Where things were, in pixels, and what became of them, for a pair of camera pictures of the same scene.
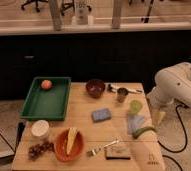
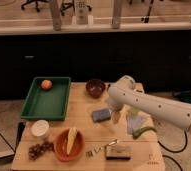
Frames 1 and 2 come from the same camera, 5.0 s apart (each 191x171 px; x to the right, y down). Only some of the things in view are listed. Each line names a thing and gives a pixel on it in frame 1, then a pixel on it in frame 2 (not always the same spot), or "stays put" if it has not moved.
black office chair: [33, 1] stays put
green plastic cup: [135, 107] stays put
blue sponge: [100, 115] stays put
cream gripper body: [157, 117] → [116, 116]
